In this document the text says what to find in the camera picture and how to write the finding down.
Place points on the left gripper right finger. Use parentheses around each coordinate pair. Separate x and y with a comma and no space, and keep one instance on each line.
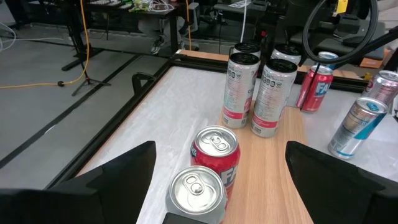
(348,196)

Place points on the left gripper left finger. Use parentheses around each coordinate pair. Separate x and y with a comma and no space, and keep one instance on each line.
(93,199)

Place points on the blue silver Red Bull can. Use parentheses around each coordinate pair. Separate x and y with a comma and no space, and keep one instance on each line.
(357,127)
(327,57)

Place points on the silver Diet Coke can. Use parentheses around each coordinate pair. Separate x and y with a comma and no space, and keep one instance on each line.
(196,194)
(382,88)

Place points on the Celsius Peach Vibe can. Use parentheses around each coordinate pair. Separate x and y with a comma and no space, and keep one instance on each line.
(239,90)
(273,96)

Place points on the red Fanta can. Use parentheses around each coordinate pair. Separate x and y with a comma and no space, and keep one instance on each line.
(315,91)
(217,149)

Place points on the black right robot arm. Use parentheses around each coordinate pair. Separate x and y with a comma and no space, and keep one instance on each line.
(295,18)

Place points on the black tripod stand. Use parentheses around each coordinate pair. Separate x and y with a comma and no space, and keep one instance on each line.
(79,43)

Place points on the dark office desk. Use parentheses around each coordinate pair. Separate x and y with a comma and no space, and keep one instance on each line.
(173,31)

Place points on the wooden shelf with black frame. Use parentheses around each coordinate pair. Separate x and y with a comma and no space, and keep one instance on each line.
(267,174)

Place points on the black frame bracket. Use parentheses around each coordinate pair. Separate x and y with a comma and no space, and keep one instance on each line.
(138,74)

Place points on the black diagonal frame strut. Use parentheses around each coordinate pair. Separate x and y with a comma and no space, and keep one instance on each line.
(382,40)

